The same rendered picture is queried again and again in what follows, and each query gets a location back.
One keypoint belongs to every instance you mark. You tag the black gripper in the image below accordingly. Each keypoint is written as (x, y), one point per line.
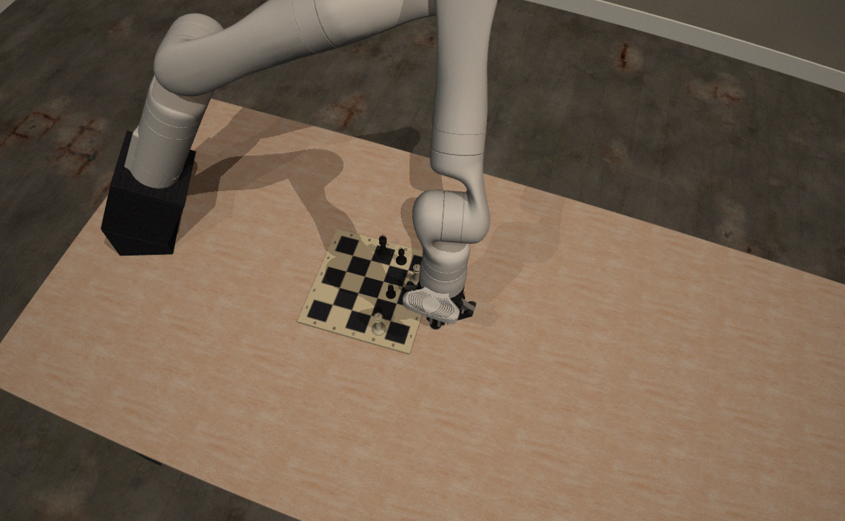
(466, 309)

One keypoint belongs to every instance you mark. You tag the white chess king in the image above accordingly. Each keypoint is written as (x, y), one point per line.
(378, 328)

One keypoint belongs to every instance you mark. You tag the black and cream chessboard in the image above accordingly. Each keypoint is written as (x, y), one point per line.
(351, 287)

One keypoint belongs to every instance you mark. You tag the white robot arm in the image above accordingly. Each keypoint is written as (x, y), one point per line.
(198, 56)

